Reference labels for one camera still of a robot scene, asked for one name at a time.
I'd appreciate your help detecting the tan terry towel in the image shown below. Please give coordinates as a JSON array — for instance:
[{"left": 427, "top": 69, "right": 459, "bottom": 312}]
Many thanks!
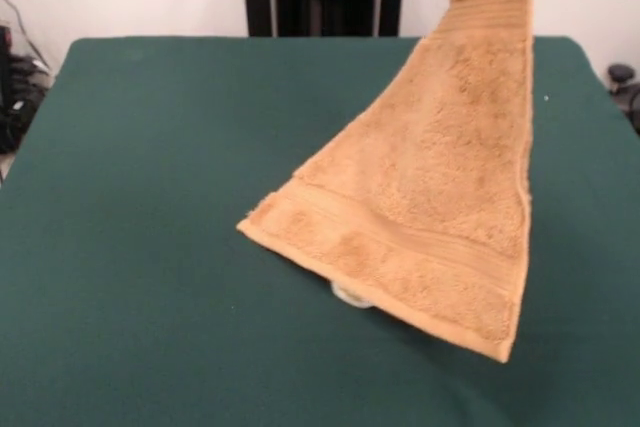
[{"left": 235, "top": 0, "right": 537, "bottom": 364}]

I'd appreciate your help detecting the dark green table cloth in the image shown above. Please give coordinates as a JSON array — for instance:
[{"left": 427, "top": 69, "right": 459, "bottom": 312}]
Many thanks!
[{"left": 0, "top": 35, "right": 640, "bottom": 427}]

